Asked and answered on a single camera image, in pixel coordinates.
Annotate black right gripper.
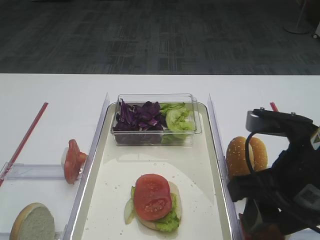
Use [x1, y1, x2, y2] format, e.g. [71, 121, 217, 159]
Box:
[226, 143, 320, 240]

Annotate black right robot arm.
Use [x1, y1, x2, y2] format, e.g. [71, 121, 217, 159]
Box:
[226, 120, 320, 240]

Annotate lettuce leaf under tomato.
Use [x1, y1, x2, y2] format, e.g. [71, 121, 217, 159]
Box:
[123, 181, 182, 233]

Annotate tomato slice on burger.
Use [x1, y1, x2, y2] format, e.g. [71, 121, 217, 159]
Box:
[133, 173, 172, 221]

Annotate green lettuce in container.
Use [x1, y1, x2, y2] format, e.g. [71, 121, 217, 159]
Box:
[160, 102, 196, 141]

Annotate standing tomato slices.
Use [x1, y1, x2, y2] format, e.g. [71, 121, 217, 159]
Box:
[63, 139, 87, 185]

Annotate front sesame bun top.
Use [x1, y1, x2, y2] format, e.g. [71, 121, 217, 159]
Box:
[226, 136, 250, 180]

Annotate sesame bun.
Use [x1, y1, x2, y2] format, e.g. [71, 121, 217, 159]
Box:
[249, 137, 268, 172]
[226, 136, 250, 180]

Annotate rear sesame bun top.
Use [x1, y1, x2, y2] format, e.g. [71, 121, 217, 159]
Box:
[249, 137, 268, 172]

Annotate silver metal tray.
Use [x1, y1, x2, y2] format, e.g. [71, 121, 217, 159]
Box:
[71, 104, 232, 240]

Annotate bottom bun on tray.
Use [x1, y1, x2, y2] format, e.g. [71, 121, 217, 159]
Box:
[135, 181, 182, 233]

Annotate right red strip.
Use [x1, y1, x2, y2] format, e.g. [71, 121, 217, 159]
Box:
[269, 102, 279, 112]

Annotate red strip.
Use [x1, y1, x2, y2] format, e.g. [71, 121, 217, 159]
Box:
[0, 102, 49, 186]
[269, 102, 279, 112]

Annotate purple shredded cabbage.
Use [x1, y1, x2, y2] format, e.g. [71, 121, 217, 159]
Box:
[113, 98, 167, 132]

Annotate clear plastic salad container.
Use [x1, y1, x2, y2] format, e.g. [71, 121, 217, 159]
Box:
[110, 93, 202, 146]

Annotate grey stand base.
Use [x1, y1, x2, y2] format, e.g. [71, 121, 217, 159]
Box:
[283, 0, 310, 35]

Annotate bun half cut face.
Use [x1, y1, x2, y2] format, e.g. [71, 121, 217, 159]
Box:
[9, 202, 56, 240]

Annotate left red strip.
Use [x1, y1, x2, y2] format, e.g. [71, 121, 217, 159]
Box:
[0, 102, 49, 186]

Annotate upper left clear holder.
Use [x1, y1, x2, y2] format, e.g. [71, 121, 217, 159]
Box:
[0, 162, 65, 180]

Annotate right clear vertical rail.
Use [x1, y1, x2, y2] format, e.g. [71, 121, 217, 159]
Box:
[207, 94, 244, 240]

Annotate clear vertical rail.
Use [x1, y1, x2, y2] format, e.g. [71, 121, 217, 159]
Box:
[61, 94, 110, 240]
[207, 94, 244, 240]

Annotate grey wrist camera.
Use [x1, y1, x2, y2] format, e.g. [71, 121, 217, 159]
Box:
[245, 107, 291, 137]

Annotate left clear vertical rail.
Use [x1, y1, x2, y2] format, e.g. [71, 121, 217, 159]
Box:
[61, 94, 110, 240]

